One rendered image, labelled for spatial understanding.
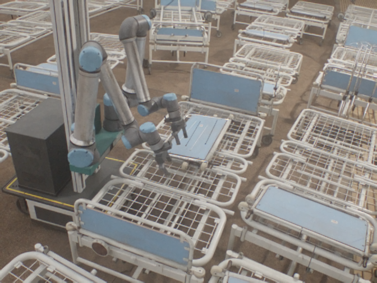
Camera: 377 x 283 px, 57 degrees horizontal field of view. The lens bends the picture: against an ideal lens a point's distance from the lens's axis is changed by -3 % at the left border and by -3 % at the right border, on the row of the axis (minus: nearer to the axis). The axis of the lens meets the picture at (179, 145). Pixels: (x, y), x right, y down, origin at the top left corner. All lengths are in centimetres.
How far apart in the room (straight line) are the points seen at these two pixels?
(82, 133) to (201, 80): 182
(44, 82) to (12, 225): 153
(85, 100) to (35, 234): 140
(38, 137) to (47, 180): 37
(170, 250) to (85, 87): 100
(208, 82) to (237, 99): 33
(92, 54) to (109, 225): 96
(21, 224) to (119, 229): 125
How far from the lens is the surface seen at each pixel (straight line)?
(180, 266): 208
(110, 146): 266
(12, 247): 302
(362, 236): 250
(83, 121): 208
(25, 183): 294
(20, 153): 277
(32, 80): 403
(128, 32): 244
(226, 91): 361
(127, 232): 209
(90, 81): 197
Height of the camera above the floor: 217
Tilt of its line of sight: 34 degrees down
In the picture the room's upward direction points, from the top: 4 degrees clockwise
